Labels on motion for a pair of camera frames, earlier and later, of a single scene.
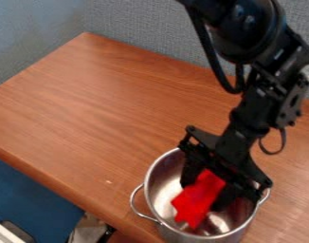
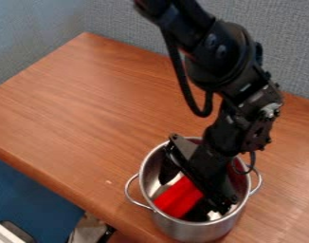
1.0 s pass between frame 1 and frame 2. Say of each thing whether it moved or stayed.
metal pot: moved
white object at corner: stayed
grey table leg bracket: stayed
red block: moved
